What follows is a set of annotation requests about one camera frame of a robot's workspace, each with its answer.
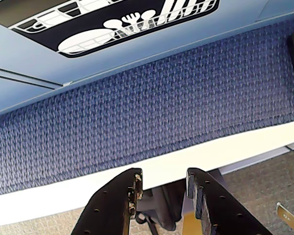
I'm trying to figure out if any grey table leg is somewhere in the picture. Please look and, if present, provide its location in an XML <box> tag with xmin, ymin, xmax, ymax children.
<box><xmin>136</xmin><ymin>183</ymin><xmax>187</xmax><ymax>231</ymax></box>

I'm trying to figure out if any brass metal bracket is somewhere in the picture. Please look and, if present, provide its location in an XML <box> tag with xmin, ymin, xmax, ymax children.
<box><xmin>275</xmin><ymin>201</ymin><xmax>294</xmax><ymax>233</ymax></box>

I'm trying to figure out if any black dish rack picture panel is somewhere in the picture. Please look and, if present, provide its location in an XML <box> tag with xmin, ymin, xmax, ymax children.
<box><xmin>0</xmin><ymin>0</ymin><xmax>221</xmax><ymax>59</ymax></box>

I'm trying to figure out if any blue woven mat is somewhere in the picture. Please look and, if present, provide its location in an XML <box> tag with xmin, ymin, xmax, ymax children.
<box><xmin>0</xmin><ymin>21</ymin><xmax>294</xmax><ymax>198</ymax></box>

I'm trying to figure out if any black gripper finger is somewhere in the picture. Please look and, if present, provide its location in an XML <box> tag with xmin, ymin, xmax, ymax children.
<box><xmin>70</xmin><ymin>167</ymin><xmax>144</xmax><ymax>235</ymax></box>
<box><xmin>185</xmin><ymin>167</ymin><xmax>273</xmax><ymax>235</ymax></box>

